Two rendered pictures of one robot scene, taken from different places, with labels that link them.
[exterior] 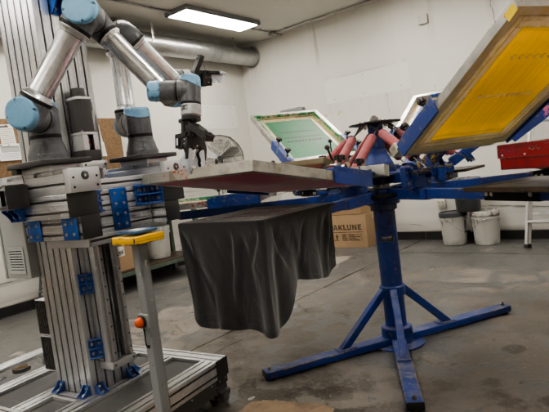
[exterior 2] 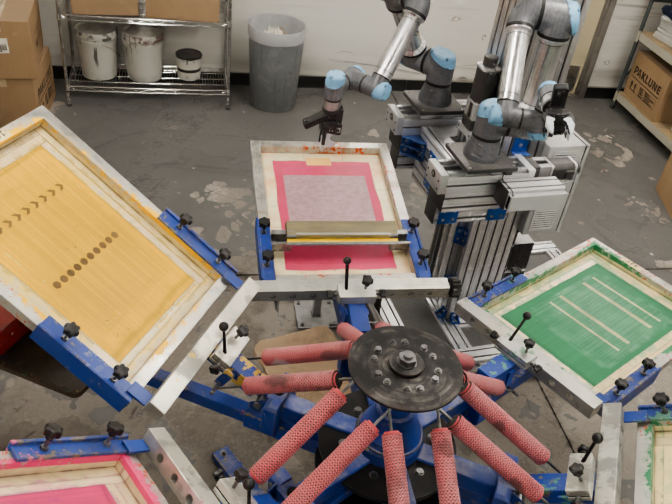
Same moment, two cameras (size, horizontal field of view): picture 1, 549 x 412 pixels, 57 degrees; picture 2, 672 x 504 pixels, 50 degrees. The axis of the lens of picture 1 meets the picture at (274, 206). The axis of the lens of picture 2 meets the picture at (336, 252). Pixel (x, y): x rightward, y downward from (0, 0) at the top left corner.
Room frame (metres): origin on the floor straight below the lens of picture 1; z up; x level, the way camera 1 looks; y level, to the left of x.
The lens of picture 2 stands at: (3.54, -1.81, 2.61)
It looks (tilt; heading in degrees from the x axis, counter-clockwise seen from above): 37 degrees down; 127
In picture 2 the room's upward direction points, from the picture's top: 8 degrees clockwise
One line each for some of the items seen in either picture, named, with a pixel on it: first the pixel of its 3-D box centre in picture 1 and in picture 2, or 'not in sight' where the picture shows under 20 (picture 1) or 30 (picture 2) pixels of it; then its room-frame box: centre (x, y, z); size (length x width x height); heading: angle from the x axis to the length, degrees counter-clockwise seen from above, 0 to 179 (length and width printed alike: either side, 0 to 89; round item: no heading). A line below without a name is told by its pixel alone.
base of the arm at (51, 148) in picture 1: (47, 148); (436, 90); (1.99, 0.85, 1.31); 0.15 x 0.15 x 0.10
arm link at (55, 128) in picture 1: (42, 118); (440, 65); (1.98, 0.85, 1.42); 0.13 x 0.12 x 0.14; 2
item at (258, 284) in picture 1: (225, 277); not in sight; (1.89, 0.22, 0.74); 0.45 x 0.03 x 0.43; 51
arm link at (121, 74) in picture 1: (122, 81); (541, 72); (2.52, 0.66, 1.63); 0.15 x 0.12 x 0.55; 34
